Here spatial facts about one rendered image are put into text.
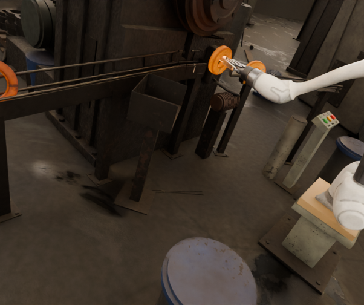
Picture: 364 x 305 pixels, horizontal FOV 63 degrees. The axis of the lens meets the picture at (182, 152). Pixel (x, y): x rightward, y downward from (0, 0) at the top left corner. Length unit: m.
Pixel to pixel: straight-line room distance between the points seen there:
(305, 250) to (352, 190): 0.57
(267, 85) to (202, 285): 0.93
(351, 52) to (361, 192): 2.98
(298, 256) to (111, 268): 1.04
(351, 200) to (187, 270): 0.77
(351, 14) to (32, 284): 4.07
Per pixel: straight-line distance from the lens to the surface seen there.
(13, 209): 1.69
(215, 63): 1.62
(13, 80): 1.34
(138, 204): 1.74
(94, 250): 1.52
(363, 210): 1.42
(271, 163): 2.36
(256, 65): 2.16
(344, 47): 4.29
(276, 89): 1.47
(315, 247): 1.82
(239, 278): 1.07
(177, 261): 1.02
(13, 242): 1.57
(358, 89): 4.15
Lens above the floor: 1.23
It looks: 33 degrees down
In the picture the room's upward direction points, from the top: 18 degrees clockwise
